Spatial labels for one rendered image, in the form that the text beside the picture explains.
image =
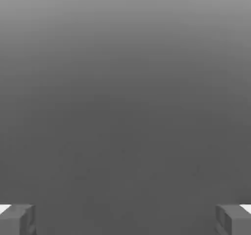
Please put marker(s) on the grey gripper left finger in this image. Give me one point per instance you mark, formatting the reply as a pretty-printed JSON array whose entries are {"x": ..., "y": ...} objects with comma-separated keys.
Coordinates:
[{"x": 17, "y": 220}]

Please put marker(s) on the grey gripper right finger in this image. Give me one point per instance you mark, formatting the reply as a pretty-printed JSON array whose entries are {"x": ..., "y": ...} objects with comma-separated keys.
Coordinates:
[{"x": 234, "y": 221}]

